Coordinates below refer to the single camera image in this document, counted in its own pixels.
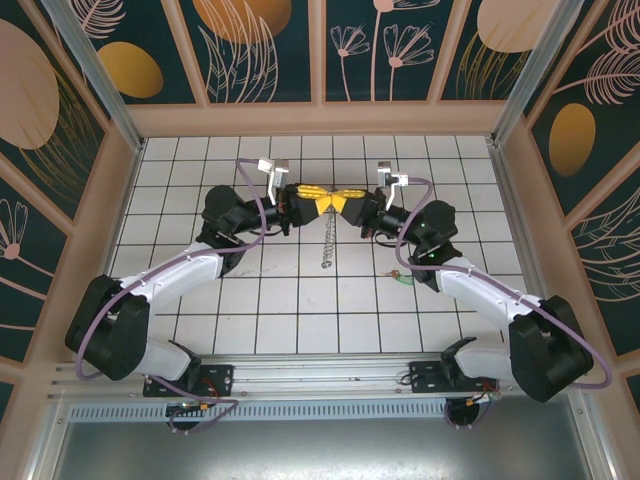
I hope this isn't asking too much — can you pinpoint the aluminium corner post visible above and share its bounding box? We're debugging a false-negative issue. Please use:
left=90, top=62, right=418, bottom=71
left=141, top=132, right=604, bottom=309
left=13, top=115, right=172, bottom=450
left=491, top=0, right=604, bottom=147
left=42, top=0, right=147, bottom=152

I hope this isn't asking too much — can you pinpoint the grey metal sheet panel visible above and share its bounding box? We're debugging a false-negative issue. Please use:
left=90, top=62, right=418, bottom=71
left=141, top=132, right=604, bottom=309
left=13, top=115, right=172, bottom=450
left=29, top=419, right=621, bottom=480

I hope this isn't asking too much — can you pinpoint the small green tag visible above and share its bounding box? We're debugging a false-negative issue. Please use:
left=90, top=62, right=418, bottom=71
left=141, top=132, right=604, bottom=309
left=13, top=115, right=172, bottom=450
left=381, top=268, right=414, bottom=288

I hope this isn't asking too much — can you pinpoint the slotted grey cable duct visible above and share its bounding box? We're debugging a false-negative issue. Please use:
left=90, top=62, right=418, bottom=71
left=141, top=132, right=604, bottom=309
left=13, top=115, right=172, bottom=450
left=67, top=401, right=454, bottom=422

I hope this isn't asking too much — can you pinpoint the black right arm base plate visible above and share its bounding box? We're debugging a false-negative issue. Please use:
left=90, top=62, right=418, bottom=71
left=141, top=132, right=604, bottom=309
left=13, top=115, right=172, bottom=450
left=408, top=359, right=451, bottom=396

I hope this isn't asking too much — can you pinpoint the aluminium mounting rail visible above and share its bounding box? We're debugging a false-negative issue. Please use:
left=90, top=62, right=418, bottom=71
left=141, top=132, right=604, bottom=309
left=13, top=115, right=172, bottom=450
left=47, top=352, right=594, bottom=401

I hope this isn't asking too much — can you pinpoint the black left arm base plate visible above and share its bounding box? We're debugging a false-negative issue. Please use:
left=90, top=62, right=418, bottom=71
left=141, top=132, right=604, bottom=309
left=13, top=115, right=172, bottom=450
left=142, top=363, right=235, bottom=399

